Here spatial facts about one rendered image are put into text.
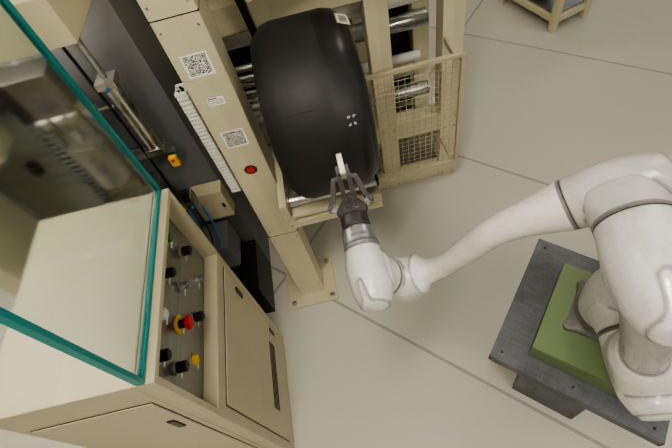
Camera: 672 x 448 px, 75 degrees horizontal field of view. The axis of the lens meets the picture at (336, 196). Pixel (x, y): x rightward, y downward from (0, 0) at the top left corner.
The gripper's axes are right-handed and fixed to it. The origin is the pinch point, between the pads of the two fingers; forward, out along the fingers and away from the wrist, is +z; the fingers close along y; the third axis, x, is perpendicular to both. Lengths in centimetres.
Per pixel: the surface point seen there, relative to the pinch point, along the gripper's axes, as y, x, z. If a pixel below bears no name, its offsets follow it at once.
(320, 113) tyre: 2.1, -10.7, 11.4
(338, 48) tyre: -7.1, -18.2, 25.8
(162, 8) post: 33, -39, 31
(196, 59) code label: 30.9, -24.0, 28.9
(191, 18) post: 27, -35, 31
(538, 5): -176, 140, 189
